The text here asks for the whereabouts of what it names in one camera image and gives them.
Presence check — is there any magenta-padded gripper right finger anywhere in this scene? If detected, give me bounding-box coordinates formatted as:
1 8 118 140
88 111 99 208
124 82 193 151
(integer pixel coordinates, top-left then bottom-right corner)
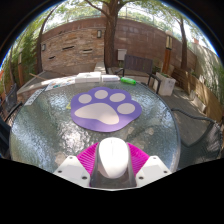
126 142 173 188

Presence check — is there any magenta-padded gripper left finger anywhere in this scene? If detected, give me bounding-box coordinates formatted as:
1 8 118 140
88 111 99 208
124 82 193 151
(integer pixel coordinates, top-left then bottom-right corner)
53 142 101 188

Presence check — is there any white computer mouse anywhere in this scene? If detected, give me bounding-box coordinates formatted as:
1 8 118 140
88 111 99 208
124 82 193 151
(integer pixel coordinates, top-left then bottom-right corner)
96 137 131 180

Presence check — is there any purple paw-shaped mouse pad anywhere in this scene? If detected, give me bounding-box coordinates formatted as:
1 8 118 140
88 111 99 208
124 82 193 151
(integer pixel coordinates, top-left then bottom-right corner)
69 86 143 133

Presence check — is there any black mesh patio chair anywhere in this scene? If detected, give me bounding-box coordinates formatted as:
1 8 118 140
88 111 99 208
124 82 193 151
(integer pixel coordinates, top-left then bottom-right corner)
0 83 23 118
0 116 13 159
171 107 224 168

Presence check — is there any white black-printed paper sheet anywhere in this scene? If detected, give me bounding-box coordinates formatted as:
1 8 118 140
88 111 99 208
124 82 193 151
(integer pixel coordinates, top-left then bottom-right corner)
23 88 44 107

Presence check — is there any white square planter box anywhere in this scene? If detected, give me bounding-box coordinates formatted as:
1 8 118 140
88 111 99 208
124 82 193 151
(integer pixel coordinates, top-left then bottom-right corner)
155 71 177 97

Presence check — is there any colourful printed leaflet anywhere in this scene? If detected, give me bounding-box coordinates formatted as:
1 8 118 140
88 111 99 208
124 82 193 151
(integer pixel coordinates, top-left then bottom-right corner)
44 77 76 92

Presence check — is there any green packet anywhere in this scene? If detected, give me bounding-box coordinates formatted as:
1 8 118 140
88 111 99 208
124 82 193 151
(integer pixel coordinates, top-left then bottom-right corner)
120 76 137 86

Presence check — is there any stone-edged raised basin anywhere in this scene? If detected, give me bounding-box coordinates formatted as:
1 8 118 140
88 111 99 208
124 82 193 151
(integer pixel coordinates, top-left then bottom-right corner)
16 61 108 96

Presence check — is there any small white blue-printed box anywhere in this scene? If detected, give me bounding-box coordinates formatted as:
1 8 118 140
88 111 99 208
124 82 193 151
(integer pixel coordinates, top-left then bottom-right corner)
101 74 120 83

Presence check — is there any wooden stick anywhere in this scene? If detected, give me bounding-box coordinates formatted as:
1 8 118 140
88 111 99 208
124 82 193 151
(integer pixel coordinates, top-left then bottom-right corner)
29 72 48 82

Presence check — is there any dark wooden-backed armchair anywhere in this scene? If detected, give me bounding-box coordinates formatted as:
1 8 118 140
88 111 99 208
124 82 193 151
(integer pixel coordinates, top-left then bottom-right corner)
116 54 163 94

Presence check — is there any slim leaning tree trunk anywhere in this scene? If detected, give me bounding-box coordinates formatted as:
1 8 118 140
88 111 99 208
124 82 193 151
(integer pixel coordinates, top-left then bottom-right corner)
35 9 56 75

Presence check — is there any slim straight tree trunk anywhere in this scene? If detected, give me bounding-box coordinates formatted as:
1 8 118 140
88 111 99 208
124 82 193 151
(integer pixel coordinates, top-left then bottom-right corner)
178 14 189 71

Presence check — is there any thick forked tree trunk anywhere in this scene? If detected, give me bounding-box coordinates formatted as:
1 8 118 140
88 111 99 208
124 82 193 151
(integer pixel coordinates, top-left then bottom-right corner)
84 0 126 69

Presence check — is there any wooden post with lamp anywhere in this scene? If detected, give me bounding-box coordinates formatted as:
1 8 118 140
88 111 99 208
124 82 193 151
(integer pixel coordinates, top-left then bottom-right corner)
162 31 174 75

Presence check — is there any grey wall utility box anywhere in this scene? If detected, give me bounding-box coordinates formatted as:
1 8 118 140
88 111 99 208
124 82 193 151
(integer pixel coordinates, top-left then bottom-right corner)
117 48 128 62

